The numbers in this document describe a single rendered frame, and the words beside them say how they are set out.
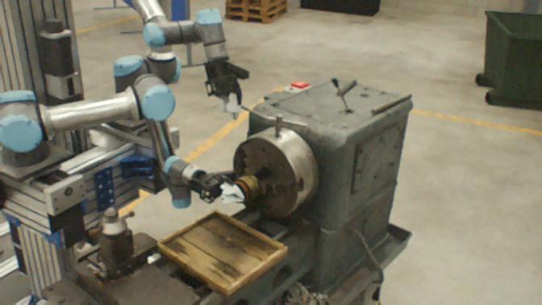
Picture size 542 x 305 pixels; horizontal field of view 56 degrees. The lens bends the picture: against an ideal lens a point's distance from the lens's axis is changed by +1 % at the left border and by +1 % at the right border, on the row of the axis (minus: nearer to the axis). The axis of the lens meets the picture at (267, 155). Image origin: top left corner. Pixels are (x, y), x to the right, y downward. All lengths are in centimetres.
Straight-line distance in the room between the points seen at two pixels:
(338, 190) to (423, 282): 145
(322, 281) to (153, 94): 100
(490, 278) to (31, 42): 275
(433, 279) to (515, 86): 335
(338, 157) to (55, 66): 106
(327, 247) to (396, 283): 120
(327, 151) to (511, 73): 442
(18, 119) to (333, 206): 109
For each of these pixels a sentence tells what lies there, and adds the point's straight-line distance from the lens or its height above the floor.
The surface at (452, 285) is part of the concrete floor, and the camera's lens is 326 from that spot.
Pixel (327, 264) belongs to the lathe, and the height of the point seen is 70.
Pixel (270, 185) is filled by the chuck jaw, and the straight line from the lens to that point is 173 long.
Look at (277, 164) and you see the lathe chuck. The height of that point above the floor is 116.
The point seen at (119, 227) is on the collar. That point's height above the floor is 114.
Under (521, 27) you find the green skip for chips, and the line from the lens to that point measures 717.
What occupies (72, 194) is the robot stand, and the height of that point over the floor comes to 107.
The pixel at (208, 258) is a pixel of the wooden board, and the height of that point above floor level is 88.
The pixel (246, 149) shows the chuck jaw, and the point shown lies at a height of 119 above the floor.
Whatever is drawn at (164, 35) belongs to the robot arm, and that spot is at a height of 158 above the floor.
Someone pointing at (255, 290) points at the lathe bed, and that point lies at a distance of 180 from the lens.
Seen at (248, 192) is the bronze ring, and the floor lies 109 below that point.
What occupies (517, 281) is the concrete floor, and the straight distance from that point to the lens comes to 346.
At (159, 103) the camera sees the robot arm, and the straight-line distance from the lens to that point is 169.
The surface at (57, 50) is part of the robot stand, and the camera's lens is 197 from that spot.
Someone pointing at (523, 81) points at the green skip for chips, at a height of 34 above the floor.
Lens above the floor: 198
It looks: 27 degrees down
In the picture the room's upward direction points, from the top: 2 degrees clockwise
